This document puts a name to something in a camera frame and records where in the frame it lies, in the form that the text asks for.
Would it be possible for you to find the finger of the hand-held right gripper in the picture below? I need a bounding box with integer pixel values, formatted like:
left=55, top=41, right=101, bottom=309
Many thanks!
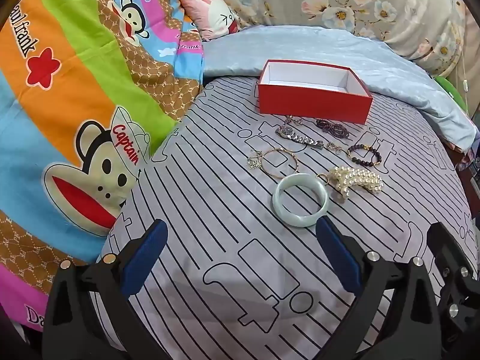
left=427, top=222, right=480, bottom=331

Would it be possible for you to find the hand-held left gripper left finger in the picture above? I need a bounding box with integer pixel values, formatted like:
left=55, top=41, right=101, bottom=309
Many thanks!
left=41, top=218, right=169, bottom=360

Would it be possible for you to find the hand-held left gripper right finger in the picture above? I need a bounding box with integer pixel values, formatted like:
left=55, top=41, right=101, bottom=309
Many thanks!
left=315, top=215, right=451, bottom=360

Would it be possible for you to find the pale green jade bangle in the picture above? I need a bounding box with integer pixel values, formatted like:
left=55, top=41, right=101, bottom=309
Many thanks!
left=272, top=173, right=329, bottom=228

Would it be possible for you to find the white pearl bead bracelet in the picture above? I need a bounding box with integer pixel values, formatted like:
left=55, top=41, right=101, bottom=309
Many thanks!
left=318, top=166, right=384, bottom=200

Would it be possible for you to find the dark bead bracelet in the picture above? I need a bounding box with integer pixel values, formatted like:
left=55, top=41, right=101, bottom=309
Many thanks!
left=347, top=143, right=382, bottom=167

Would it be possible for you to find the thin gold bangle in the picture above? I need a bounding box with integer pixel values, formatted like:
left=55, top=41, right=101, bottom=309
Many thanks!
left=260, top=147, right=301, bottom=179

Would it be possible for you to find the purple bead bracelet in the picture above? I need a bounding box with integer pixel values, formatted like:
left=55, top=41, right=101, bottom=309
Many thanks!
left=316, top=118, right=351, bottom=138

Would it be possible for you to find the silver metal wristwatch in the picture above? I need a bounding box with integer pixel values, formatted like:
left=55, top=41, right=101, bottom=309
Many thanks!
left=275, top=124, right=324, bottom=150

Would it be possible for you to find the red cardboard box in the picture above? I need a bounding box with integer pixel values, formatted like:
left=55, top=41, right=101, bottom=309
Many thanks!
left=256, top=59, right=374, bottom=125

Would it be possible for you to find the grey striped bed sheet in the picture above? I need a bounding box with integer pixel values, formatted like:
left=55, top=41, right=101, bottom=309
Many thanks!
left=95, top=75, right=480, bottom=360

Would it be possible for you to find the green object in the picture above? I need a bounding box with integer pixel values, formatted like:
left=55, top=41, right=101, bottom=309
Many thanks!
left=435, top=76, right=467, bottom=115

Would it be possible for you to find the colourful cartoon monkey blanket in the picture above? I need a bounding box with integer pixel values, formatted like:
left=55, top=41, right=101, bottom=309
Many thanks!
left=0, top=0, right=205, bottom=331

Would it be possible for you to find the light blue blanket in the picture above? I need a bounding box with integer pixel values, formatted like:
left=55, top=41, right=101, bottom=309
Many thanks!
left=202, top=25, right=479, bottom=147

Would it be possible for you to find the pink cartoon pillow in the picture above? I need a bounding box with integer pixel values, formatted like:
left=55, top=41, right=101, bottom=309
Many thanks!
left=179, top=0, right=241, bottom=42

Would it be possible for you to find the grey floral quilt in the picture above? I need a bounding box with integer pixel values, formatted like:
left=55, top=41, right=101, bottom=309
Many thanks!
left=195, top=0, right=469, bottom=76

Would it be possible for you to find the white cord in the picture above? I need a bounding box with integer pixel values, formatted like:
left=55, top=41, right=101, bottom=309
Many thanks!
left=459, top=7, right=472, bottom=91

